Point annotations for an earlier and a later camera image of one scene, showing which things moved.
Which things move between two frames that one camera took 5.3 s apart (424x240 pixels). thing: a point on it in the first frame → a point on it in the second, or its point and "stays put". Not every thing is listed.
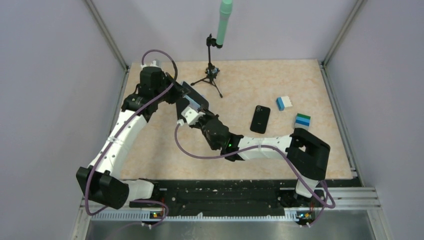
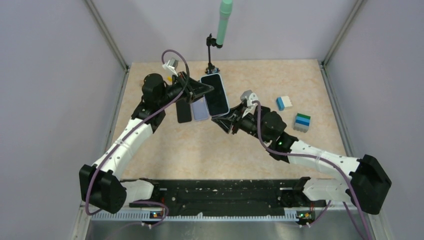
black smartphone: (181, 103) stays put
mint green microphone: (225, 10) stays put
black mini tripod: (211, 71) stays put
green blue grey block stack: (302, 121) stays put
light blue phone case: (193, 104) → (217, 99)
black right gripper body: (203, 121) → (250, 124)
